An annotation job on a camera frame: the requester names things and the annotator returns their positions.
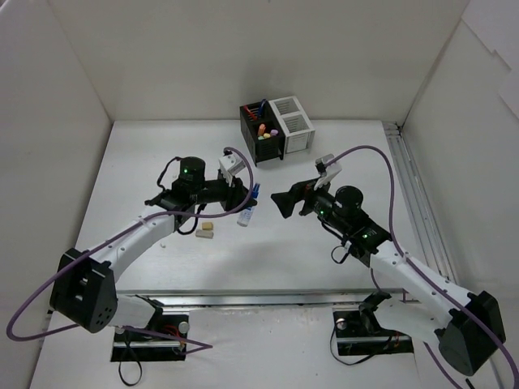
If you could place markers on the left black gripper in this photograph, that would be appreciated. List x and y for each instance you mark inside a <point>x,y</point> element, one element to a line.
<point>234,194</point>

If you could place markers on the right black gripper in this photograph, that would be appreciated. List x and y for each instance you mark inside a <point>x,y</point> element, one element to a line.
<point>306,198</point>

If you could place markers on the grey eraser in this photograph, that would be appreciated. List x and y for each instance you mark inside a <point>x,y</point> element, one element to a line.
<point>206,234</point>

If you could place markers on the red gel pen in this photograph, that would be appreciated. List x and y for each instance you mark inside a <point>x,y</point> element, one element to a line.
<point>252,112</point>

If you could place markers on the blue gel pen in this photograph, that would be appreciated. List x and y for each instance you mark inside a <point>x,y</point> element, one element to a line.
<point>262,108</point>

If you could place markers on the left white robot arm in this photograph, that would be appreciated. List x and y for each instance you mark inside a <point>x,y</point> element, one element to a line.
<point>85,288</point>

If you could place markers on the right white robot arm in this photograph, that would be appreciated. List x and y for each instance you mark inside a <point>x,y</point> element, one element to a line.
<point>464,326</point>

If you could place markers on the white pen holder box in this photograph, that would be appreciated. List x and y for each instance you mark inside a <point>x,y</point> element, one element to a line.
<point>294,123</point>

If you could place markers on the black pen holder box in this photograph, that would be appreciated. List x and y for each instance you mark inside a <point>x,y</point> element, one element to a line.
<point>266,149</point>

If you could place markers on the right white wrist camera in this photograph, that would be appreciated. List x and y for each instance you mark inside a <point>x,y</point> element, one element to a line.
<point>328,168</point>

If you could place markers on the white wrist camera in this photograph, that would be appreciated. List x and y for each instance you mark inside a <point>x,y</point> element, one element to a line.
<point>230,164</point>
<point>328,168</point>

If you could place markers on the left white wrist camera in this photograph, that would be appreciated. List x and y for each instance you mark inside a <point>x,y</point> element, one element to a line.
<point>230,164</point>

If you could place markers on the aluminium front rail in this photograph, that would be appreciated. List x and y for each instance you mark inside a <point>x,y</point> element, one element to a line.
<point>252,298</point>

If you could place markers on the aluminium side rail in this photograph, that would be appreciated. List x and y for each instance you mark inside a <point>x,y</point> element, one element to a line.
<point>426,230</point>

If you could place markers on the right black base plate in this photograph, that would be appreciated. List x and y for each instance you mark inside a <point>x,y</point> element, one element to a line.
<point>350,338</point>

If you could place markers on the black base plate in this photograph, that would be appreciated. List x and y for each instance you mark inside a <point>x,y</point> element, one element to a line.
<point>131,345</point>
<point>350,338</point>

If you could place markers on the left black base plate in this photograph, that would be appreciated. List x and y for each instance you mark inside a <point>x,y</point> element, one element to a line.
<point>131,345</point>

